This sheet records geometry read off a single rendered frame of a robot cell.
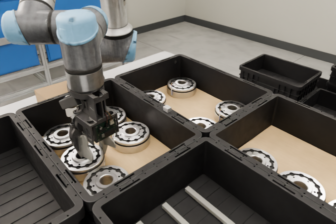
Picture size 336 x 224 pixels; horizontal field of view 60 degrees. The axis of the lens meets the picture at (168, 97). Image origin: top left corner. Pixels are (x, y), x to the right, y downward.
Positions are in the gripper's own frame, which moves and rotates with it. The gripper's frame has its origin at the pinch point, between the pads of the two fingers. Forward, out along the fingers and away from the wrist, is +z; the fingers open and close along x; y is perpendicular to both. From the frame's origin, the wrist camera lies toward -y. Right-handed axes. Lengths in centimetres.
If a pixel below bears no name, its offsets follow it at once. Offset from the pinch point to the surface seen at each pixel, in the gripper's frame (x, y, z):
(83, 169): -5.5, 4.3, -1.3
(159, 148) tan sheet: 14.3, 9.2, 2.0
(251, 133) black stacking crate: 34.4, 24.7, -0.3
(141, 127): 14.6, 1.7, -1.2
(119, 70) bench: 53, -60, 15
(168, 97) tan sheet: 35.1, -7.7, 2.1
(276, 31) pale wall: 326, -99, 67
